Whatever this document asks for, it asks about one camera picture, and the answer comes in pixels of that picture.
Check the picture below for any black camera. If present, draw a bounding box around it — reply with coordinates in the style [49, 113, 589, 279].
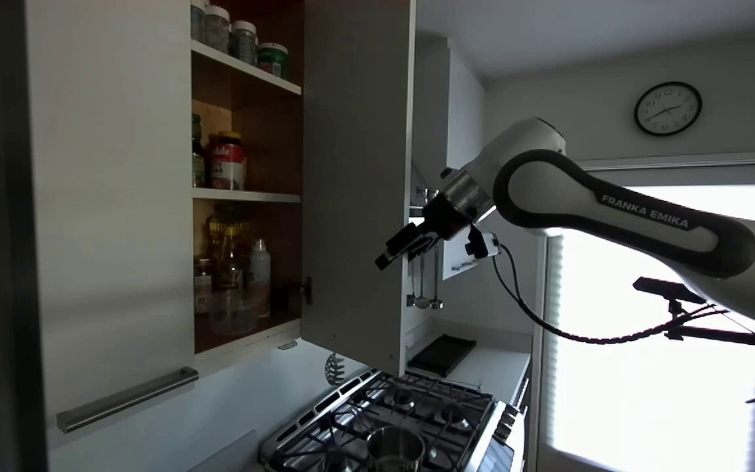
[630, 276, 709, 308]

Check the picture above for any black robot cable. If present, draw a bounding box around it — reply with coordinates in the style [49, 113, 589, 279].
[490, 243, 729, 348]

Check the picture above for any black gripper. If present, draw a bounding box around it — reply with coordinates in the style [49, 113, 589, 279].
[375, 197, 477, 273]

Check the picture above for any green lid jar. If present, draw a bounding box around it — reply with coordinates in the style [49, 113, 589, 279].
[257, 40, 294, 79]

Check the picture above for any dark grey tall panel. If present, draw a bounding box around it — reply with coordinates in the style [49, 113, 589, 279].
[0, 0, 51, 472]

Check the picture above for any white hinged cupboard door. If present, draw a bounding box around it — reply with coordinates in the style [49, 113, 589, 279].
[299, 0, 419, 377]

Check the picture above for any dark bottle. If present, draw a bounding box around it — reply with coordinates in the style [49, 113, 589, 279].
[189, 113, 210, 188]

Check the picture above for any white squeeze bottle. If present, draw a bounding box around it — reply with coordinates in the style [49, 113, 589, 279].
[245, 237, 271, 323]

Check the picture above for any black gas stove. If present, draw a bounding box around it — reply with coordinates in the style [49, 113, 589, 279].
[257, 365, 520, 472]

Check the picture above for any steel saucepan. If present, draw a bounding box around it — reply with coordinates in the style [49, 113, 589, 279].
[363, 426, 427, 472]

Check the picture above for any steel bar cupboard handle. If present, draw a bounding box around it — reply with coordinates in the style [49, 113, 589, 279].
[54, 365, 202, 436]

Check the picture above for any storage jar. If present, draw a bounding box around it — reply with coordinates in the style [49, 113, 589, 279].
[189, 0, 210, 41]
[203, 3, 235, 53]
[227, 19, 261, 65]

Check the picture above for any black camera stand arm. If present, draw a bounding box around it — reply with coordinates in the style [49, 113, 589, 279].
[662, 297, 755, 351]

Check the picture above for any small bottle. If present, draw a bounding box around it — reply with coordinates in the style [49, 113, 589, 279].
[190, 251, 214, 317]

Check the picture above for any window with white blind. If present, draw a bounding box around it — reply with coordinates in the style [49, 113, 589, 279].
[539, 158, 755, 472]

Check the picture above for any hanging slotted spoon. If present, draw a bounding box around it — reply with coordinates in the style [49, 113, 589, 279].
[321, 346, 350, 389]

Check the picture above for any wooden cupboard with shelves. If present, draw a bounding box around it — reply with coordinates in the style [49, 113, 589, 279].
[189, 0, 307, 356]

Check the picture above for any black flat mat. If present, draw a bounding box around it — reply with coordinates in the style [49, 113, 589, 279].
[405, 332, 480, 380]

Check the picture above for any round wall clock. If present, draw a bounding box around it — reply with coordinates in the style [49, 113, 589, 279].
[630, 79, 704, 138]

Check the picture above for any red label jar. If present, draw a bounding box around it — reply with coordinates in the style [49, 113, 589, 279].
[207, 128, 249, 191]

